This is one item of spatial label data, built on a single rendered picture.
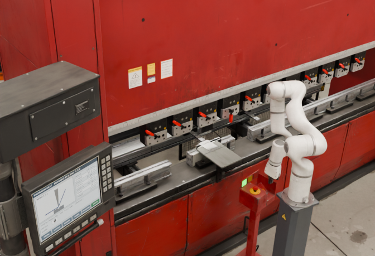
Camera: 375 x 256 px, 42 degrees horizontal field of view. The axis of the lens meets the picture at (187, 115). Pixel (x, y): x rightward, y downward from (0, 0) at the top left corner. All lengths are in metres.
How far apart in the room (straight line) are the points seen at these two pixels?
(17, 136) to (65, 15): 0.58
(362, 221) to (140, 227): 2.12
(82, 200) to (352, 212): 2.87
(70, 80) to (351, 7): 2.47
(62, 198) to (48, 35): 0.69
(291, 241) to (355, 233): 1.40
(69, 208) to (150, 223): 1.07
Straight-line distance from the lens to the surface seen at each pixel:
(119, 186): 3.02
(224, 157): 3.20
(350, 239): 4.29
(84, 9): 2.20
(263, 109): 4.00
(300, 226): 2.98
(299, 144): 2.66
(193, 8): 2.79
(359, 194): 4.80
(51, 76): 2.08
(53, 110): 1.95
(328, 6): 3.69
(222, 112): 3.24
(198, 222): 3.48
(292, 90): 2.89
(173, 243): 3.44
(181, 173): 3.25
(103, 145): 2.22
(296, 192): 2.85
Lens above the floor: 2.79
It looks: 29 degrees down
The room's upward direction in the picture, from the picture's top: 1 degrees clockwise
